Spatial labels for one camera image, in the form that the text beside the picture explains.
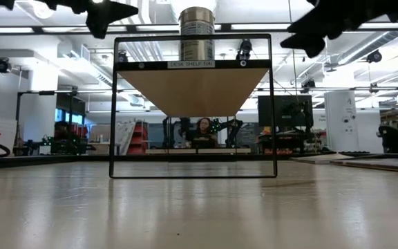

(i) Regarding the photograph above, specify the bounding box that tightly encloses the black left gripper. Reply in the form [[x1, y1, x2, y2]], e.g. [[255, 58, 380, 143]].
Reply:
[[43, 0, 140, 39]]

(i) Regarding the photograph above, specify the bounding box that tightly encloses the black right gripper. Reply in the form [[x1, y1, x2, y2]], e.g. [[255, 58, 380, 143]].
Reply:
[[279, 0, 398, 59]]

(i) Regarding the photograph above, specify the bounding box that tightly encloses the large gold lid spice jar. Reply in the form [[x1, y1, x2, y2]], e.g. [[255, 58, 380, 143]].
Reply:
[[178, 6, 216, 62]]

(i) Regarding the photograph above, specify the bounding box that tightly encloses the red shelf unit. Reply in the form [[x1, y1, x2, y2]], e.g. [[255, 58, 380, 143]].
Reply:
[[126, 120, 149, 155]]

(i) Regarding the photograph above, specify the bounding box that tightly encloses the black computer monitor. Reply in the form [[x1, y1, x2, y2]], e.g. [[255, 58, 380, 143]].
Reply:
[[257, 94, 314, 127]]

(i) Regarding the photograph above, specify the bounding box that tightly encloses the white column with signs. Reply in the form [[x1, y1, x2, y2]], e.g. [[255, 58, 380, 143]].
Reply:
[[324, 90, 358, 153]]

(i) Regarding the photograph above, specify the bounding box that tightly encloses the red tool cabinet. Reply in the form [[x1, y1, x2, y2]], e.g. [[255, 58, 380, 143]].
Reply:
[[53, 121, 89, 155]]

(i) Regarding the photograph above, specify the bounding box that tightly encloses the white board with drawings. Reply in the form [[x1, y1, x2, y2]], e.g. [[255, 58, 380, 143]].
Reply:
[[115, 120, 137, 155]]

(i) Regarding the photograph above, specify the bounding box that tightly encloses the mountain and cars picture book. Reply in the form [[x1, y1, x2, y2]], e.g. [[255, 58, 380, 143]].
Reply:
[[290, 152, 355, 165]]

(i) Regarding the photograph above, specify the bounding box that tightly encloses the black chair back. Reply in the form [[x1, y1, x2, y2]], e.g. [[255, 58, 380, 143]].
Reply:
[[377, 124, 398, 154]]

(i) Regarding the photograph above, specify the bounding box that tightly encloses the person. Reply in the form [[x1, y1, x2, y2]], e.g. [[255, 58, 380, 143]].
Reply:
[[188, 116, 219, 149]]

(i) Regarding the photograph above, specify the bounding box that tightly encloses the orange canyon picture book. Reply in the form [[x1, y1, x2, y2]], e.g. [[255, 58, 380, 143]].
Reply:
[[330, 157, 398, 174]]

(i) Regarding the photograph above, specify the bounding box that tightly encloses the black metal frame stand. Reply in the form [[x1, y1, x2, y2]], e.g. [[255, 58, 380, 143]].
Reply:
[[15, 89, 79, 156]]

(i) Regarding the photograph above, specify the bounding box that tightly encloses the wooden desk shelf black frame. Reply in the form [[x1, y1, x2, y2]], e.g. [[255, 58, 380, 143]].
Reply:
[[108, 33, 278, 179]]

